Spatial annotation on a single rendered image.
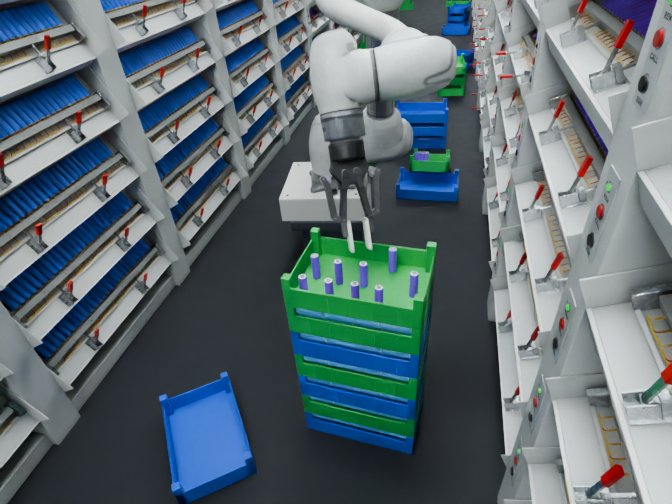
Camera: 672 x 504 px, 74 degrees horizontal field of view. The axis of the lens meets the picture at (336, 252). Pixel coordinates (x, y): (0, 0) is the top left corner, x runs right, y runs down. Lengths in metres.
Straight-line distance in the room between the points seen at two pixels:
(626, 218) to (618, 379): 0.18
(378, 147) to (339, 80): 0.81
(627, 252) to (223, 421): 1.14
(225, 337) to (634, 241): 1.33
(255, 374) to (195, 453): 0.29
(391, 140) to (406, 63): 0.80
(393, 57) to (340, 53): 0.10
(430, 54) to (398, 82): 0.08
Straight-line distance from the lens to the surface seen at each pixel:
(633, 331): 0.64
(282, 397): 1.44
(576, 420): 0.79
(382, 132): 1.67
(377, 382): 1.10
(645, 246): 0.63
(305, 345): 1.08
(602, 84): 0.79
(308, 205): 1.75
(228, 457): 1.37
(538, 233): 1.14
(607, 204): 0.63
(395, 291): 1.01
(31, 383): 1.46
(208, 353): 1.62
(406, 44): 0.95
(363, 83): 0.93
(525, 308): 1.22
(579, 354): 0.74
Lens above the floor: 1.16
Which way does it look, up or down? 37 degrees down
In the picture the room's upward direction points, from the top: 5 degrees counter-clockwise
